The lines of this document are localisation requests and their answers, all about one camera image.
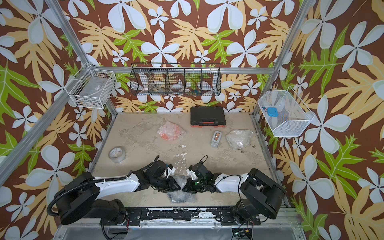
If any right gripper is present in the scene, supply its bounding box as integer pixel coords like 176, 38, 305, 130
181, 177, 207, 194

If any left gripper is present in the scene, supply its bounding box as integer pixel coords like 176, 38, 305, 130
152, 175, 183, 192

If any clear bubble wrap sheet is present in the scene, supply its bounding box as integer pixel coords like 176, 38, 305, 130
157, 121, 187, 141

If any orange plastic plate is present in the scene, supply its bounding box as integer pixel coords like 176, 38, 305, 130
158, 126, 184, 141

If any black dinner plate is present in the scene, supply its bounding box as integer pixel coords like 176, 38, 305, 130
167, 191, 196, 204

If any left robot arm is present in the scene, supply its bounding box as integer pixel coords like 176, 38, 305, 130
47, 159, 181, 225

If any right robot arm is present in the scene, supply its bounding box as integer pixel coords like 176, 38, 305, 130
183, 161, 286, 225

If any grey tape dispenser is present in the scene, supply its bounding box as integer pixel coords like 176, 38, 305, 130
210, 131, 222, 148

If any clear tape roll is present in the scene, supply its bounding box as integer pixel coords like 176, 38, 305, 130
108, 146, 126, 163

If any black tool case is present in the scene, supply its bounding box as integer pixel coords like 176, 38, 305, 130
190, 106, 227, 127

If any blue small object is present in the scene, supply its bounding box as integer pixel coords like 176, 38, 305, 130
267, 107, 279, 117

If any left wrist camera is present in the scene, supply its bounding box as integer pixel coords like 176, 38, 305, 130
166, 166, 176, 179

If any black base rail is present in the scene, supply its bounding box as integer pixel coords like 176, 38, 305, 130
98, 206, 262, 226

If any black wire basket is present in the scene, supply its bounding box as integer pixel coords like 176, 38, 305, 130
128, 63, 222, 96

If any white wire basket right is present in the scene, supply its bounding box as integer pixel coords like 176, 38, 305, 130
258, 87, 315, 138

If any white wire basket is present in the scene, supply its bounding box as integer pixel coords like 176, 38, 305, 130
258, 87, 315, 138
66, 64, 117, 109

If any white wire basket left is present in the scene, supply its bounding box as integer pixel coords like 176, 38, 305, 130
66, 64, 117, 109

